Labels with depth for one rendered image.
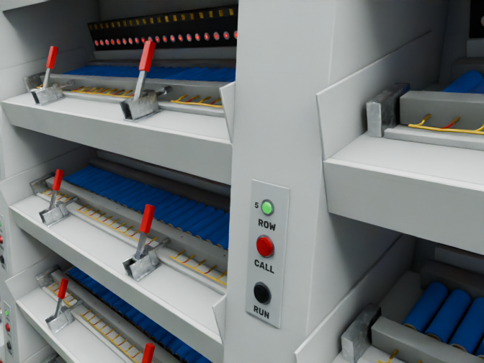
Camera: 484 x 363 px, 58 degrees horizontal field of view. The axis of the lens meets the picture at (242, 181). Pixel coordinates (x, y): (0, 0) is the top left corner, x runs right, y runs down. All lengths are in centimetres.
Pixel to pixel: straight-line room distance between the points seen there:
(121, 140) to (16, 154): 42
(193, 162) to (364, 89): 18
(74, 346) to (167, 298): 33
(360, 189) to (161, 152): 24
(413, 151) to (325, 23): 11
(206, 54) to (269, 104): 33
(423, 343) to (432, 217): 14
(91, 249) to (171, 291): 18
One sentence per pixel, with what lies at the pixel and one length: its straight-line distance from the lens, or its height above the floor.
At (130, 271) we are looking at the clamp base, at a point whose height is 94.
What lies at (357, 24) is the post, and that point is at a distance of 35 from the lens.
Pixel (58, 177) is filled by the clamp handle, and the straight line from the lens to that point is 79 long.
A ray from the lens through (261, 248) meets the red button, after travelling 37.
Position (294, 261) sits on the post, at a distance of 36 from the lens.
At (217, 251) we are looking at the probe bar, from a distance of 54.
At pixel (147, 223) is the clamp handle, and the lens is 56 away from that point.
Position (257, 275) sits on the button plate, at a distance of 39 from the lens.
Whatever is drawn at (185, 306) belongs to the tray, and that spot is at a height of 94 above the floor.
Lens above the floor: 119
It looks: 13 degrees down
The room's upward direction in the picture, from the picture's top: 3 degrees clockwise
